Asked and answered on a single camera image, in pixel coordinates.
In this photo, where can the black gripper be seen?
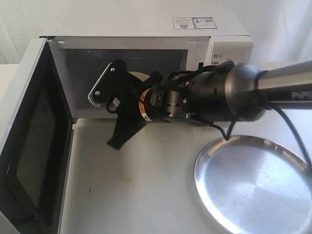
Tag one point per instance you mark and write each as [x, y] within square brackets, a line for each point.
[129, 119]

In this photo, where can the cream ceramic bowl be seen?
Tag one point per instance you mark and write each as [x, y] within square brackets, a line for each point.
[140, 75]

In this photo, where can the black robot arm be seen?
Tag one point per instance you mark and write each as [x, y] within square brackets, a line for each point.
[205, 97]

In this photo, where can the white microwave oven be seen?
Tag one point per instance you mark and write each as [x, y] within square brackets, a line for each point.
[90, 34]

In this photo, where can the white and blue warning sticker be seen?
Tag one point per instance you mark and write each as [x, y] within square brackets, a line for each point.
[197, 23]

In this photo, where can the round stainless steel tray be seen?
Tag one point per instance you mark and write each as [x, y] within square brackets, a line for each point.
[251, 185]

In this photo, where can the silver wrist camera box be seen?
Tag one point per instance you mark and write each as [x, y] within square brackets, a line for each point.
[110, 80]

